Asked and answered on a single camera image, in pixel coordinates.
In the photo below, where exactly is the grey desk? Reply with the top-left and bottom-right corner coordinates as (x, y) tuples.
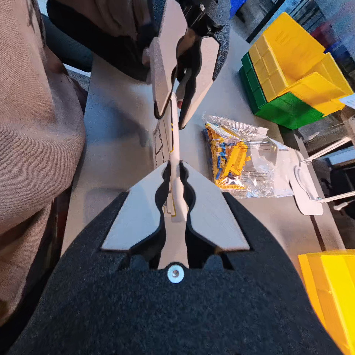
(61, 29), (346, 278)

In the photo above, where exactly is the large clear plastic bag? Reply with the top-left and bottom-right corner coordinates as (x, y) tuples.
(202, 112), (294, 199)

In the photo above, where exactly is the person's left hand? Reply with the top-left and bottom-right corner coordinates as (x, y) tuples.
(175, 69), (192, 109)

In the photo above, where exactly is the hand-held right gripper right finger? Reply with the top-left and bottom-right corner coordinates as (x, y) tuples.
(180, 160), (250, 269)

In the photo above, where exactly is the person's left forearm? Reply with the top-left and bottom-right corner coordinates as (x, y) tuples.
(55, 0), (150, 39)

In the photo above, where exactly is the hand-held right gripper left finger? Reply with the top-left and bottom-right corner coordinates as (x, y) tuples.
(100, 161), (171, 269)

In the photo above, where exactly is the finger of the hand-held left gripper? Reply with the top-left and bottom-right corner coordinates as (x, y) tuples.
(148, 0), (190, 120)
(178, 36), (221, 130)

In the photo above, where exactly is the wooden book stand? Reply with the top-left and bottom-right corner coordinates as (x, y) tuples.
(289, 136), (355, 216)

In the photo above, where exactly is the white sticker sheet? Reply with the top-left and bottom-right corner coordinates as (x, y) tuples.
(153, 93), (189, 269)

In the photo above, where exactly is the yellow plastic bin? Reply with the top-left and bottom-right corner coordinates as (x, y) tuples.
(298, 250), (355, 355)
(255, 12), (354, 95)
(248, 44), (347, 117)

